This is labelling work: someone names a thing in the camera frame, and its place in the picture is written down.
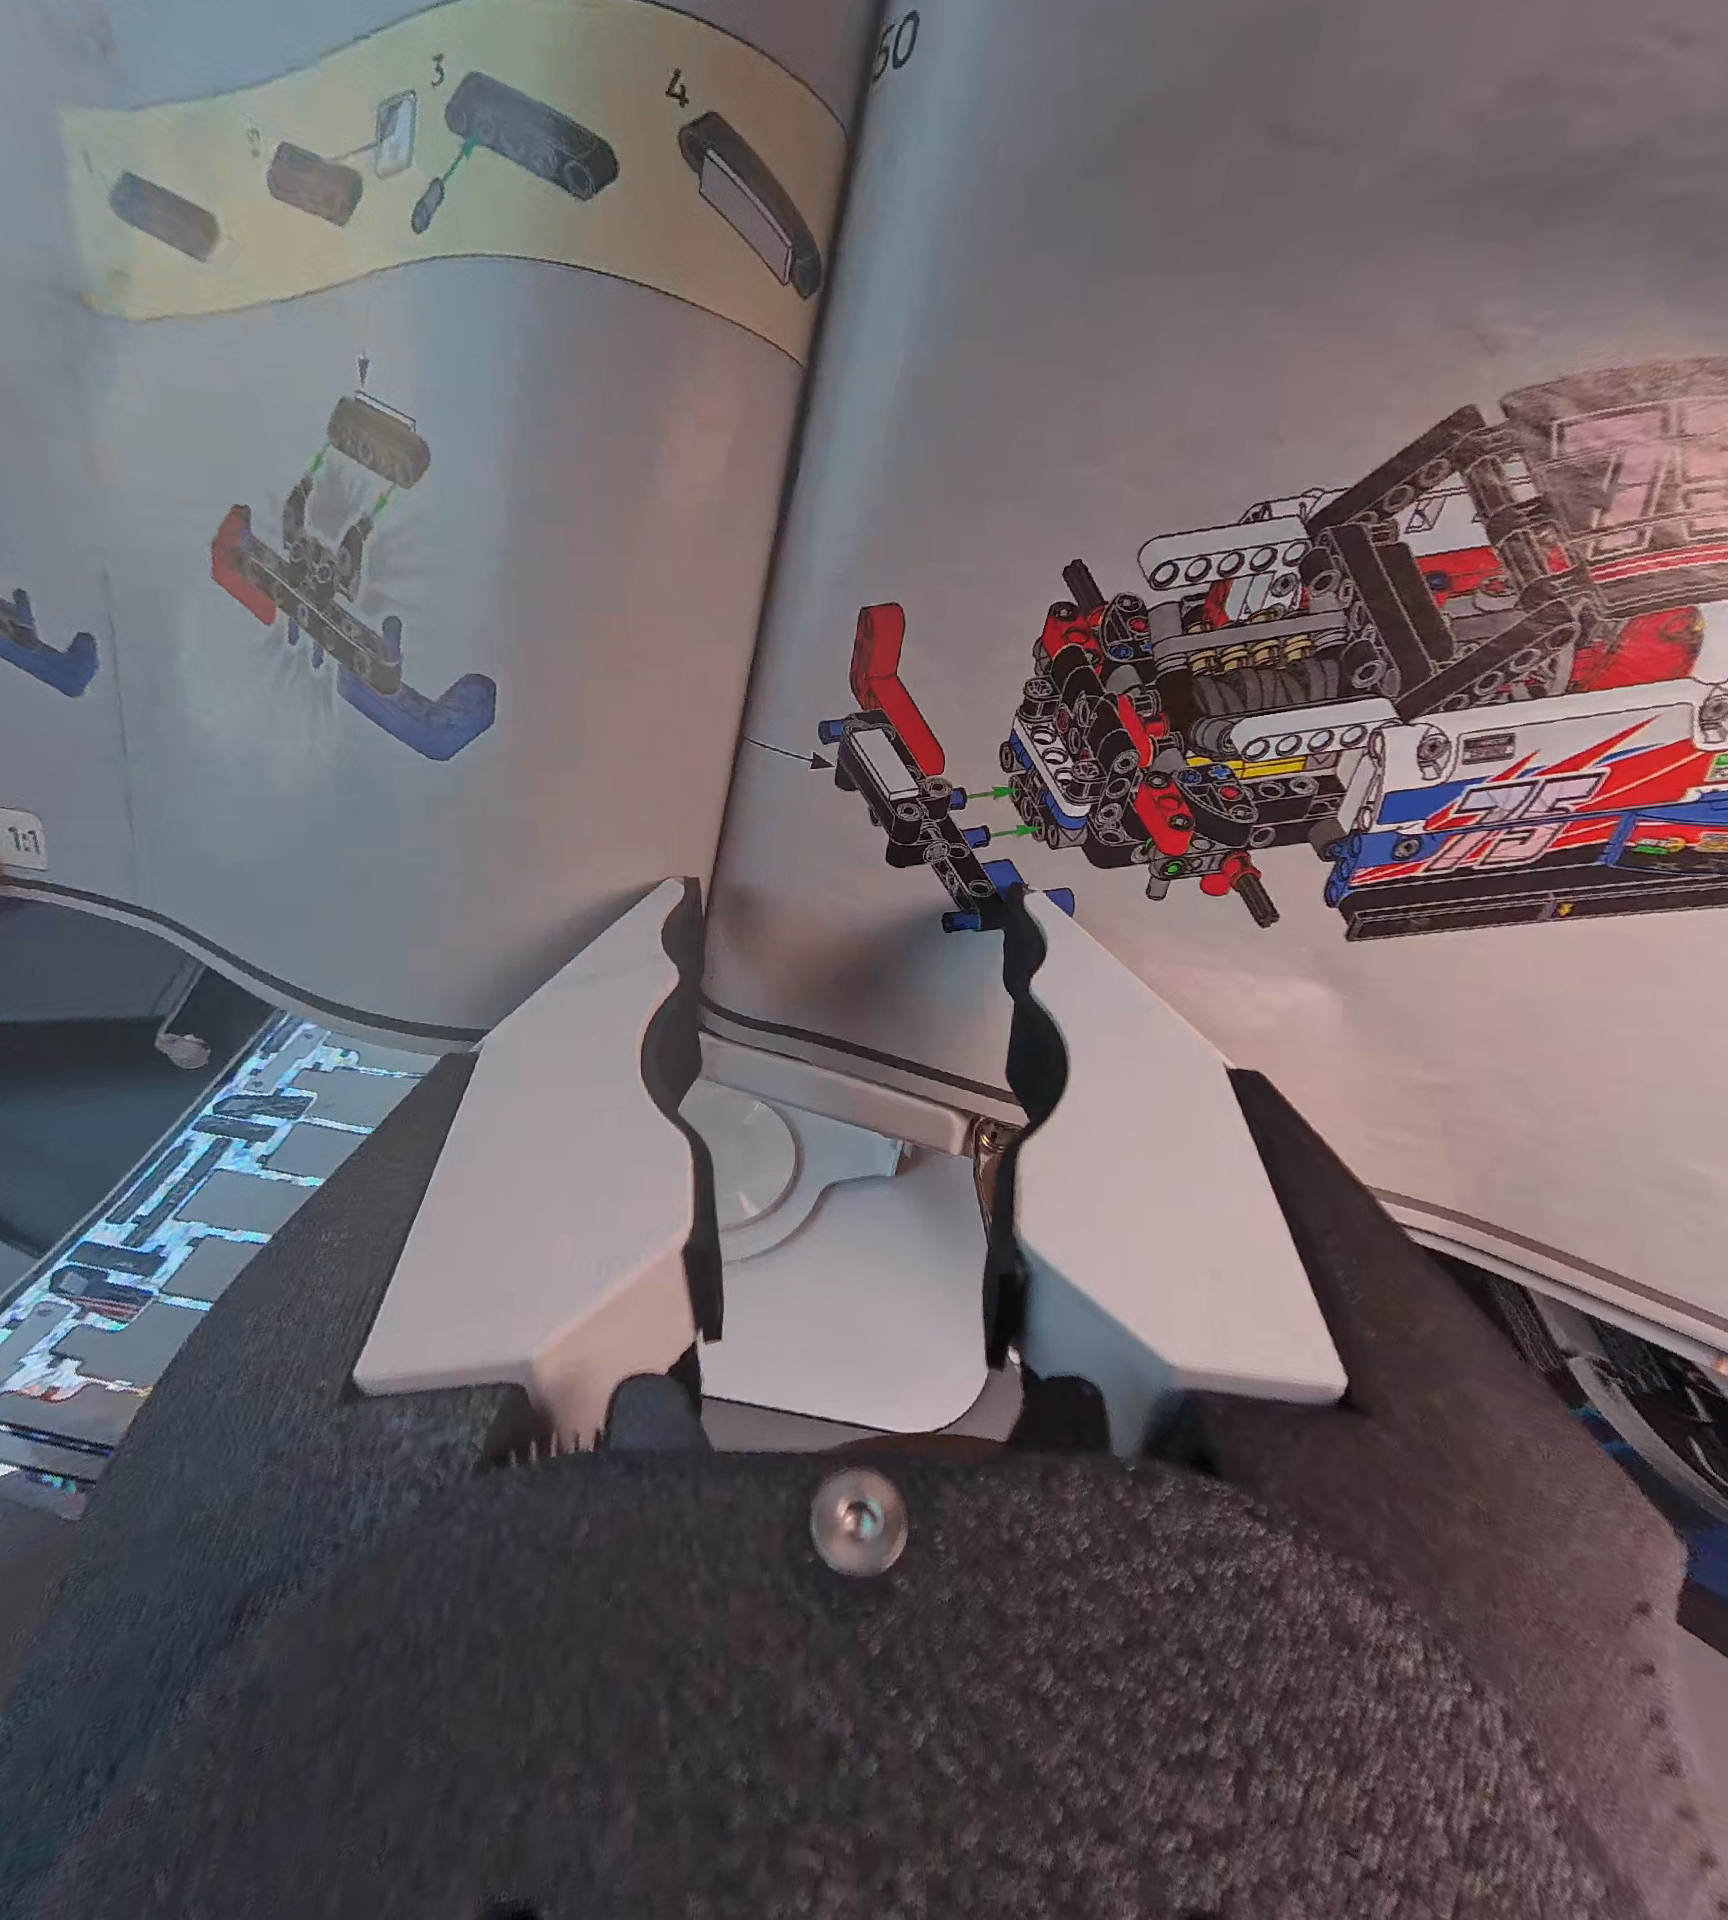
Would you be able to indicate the grey instruction booklet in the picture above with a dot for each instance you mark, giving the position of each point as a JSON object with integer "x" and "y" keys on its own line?
{"x": 1105, "y": 374}

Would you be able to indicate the shiny sticker sheet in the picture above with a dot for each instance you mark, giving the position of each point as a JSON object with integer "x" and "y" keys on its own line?
{"x": 249, "y": 1200}

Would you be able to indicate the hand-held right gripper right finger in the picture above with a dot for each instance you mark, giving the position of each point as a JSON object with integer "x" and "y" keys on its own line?
{"x": 1164, "y": 1200}

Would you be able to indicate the black toy set box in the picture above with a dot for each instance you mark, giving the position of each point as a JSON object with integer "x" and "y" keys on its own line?
{"x": 1704, "y": 1441}

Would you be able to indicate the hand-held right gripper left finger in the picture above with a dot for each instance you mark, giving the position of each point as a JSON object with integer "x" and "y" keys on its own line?
{"x": 548, "y": 1185}

